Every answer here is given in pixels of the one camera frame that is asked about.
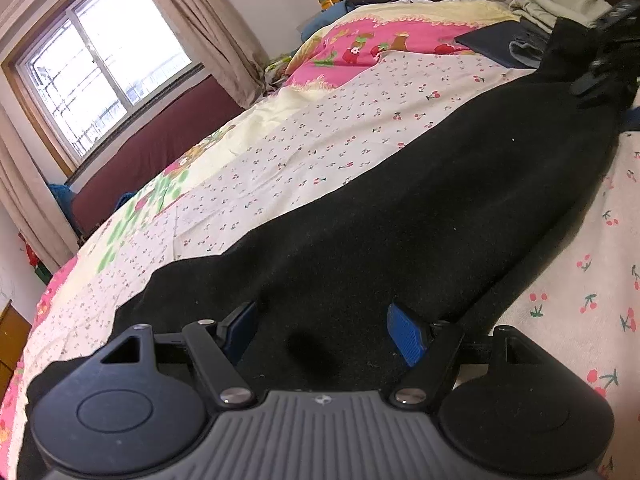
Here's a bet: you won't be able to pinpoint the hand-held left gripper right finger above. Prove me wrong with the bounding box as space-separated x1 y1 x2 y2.
386 302 547 409

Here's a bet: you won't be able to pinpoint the black pants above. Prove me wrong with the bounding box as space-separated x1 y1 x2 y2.
27 16 640 411

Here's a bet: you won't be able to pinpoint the grey beige clothes pile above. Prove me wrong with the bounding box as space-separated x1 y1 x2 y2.
509 0 614 37

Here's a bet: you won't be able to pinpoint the beige curtain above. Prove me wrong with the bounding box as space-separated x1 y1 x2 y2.
131 0 272 109
0 104 80 277

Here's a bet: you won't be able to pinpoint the green patterned cloth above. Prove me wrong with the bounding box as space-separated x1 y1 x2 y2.
264 51 302 92

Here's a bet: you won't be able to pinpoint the blue bag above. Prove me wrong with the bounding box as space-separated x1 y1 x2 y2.
49 181 77 222

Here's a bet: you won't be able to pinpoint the wooden cabinet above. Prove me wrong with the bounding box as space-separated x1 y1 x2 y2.
0 299 34 402

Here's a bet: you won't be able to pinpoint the window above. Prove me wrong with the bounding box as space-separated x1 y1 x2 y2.
14 0 207 162

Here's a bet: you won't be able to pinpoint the red ornament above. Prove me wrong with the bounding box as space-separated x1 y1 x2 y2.
19 231 52 282

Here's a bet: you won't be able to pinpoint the dark blue folded cloth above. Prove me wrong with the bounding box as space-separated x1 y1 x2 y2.
454 21 532 69

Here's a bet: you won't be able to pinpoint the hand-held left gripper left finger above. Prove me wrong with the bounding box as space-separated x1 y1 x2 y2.
100 302 259 407

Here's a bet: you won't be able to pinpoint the blue pillow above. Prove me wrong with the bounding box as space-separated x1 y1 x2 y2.
299 0 357 42

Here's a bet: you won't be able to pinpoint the large cherry print bed sheet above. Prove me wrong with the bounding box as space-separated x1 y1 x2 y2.
450 127 640 480

